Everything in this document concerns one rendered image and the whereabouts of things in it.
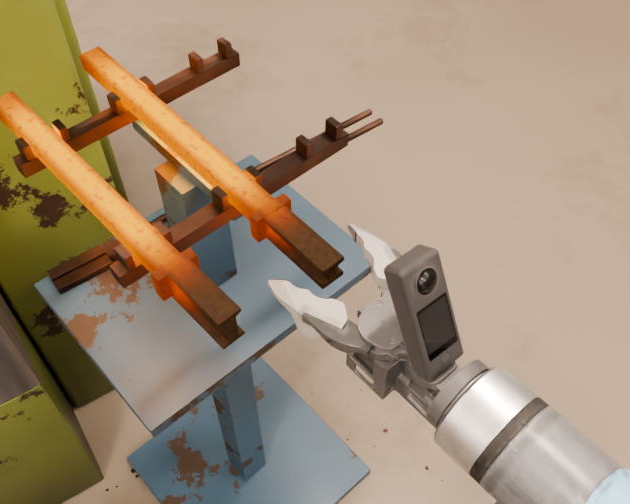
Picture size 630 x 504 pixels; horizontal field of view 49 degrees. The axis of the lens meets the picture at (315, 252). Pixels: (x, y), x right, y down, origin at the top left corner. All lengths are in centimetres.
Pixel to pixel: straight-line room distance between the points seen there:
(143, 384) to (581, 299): 138
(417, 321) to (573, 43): 238
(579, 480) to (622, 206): 177
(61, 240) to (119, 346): 44
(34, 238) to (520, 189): 147
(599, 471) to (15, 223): 102
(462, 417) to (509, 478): 6
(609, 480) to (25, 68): 93
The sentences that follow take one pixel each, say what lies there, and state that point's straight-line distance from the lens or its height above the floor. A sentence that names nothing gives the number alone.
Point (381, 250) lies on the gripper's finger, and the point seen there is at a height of 103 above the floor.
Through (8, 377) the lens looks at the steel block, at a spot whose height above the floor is 53.
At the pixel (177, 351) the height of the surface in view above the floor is 76.
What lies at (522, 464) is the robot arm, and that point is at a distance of 59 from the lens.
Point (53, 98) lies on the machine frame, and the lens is 117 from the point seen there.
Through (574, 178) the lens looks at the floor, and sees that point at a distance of 234.
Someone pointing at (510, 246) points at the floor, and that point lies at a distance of 209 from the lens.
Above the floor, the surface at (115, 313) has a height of 76.
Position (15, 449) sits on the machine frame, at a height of 31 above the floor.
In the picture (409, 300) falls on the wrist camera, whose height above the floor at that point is 110.
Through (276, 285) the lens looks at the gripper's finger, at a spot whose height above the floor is 103.
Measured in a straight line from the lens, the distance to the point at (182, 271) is 67.
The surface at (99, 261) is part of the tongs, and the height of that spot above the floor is 78.
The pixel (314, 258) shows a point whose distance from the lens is 67.
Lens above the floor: 157
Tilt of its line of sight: 52 degrees down
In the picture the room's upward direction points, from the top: straight up
